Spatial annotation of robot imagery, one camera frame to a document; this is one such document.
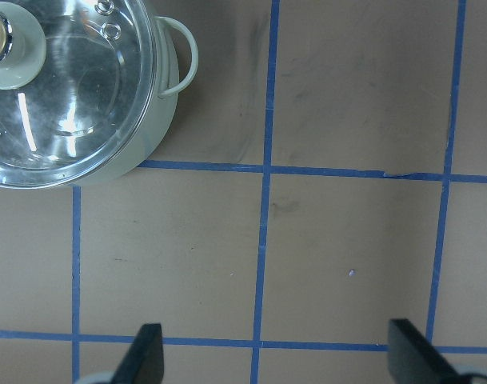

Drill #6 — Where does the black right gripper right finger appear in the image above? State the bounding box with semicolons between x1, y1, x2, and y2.
388;319;461;384

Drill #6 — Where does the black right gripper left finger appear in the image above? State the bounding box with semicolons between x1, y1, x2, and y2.
111;323;165;383

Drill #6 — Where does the glass pot lid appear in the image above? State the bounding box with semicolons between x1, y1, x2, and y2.
0;1;156;189

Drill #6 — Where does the pale green cooking pot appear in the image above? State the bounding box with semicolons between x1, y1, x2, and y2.
73;15;199;188

